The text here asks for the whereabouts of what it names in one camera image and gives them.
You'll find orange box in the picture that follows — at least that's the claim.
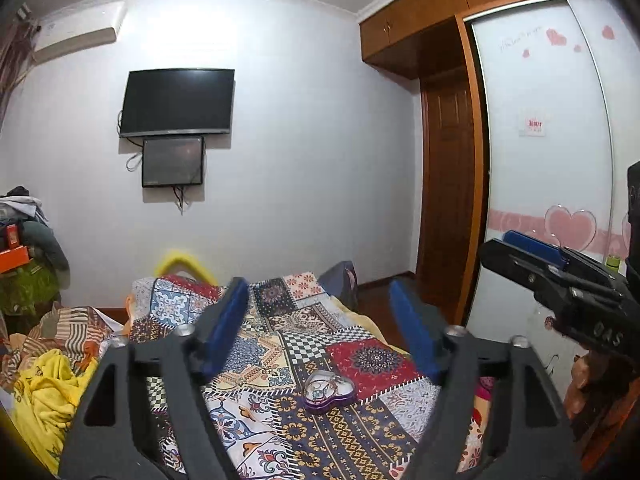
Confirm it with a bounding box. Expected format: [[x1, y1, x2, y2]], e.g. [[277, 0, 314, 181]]
[[0, 245, 30, 274]]

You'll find striped orange bedsheet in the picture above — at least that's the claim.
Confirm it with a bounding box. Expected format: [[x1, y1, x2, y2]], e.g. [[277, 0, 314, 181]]
[[0, 302, 127, 397]]

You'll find thin chain necklace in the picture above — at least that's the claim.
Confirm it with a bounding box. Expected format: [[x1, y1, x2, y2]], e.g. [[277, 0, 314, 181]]
[[309, 375, 337, 403]]

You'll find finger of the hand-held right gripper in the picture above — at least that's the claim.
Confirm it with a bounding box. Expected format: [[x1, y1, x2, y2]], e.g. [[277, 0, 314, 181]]
[[479, 238, 622, 307], [502, 229, 569, 269]]

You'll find yellow cloth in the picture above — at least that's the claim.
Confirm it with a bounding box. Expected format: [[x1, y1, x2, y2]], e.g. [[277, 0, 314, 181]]
[[10, 348, 102, 477]]

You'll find person's right forearm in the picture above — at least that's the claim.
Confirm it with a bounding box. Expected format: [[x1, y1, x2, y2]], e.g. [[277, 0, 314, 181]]
[[562, 350, 640, 463]]

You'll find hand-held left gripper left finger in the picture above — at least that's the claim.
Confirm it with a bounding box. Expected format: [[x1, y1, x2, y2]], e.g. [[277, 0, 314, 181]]
[[59, 275, 251, 480]]

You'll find colourful fleece blanket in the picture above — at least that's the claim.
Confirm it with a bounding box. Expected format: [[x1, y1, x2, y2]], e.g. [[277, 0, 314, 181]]
[[469, 377, 497, 462]]

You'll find patchwork printed blanket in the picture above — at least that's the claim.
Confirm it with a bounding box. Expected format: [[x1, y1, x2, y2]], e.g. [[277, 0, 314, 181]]
[[125, 270, 497, 480]]

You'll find wooden room door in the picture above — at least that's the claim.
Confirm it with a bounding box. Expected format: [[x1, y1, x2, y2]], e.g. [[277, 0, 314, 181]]
[[419, 72, 477, 312]]

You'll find striped pink curtain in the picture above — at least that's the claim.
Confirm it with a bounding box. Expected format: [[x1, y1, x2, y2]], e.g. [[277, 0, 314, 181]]
[[0, 9, 37, 128]]

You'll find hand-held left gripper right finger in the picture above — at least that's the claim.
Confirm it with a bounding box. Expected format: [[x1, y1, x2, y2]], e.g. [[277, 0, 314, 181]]
[[388, 279, 584, 480]]

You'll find heart-shaped purple tin box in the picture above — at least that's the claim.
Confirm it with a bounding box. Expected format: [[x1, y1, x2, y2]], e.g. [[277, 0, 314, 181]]
[[303, 368, 357, 415]]

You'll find grey pillow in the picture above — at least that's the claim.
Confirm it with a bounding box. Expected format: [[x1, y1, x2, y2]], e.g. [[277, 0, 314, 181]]
[[317, 259, 360, 312]]

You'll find wooden wardrobe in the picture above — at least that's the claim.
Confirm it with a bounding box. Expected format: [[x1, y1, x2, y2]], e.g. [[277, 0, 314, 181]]
[[358, 0, 602, 325]]

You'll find white air conditioner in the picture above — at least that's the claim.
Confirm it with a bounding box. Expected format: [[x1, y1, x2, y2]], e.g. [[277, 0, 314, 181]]
[[32, 0, 125, 64]]

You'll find pile of clothes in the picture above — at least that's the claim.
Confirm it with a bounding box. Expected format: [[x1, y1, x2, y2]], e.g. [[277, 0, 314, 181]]
[[0, 185, 71, 322]]

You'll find green patterned bag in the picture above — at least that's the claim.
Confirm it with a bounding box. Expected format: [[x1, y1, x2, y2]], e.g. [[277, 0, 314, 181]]
[[0, 264, 62, 317]]

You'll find white sliding door with hearts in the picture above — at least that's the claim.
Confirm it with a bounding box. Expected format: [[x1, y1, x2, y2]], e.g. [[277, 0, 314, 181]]
[[462, 0, 640, 413]]

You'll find small black wall monitor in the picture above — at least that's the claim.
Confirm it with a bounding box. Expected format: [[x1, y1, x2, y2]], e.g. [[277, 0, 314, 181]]
[[141, 134, 206, 189]]

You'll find yellow padded bed rail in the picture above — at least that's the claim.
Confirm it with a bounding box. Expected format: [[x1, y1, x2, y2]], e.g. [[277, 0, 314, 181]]
[[153, 248, 219, 286]]

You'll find black wall television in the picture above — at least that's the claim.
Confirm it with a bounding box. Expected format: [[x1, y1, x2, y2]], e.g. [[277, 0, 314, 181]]
[[118, 67, 236, 139]]

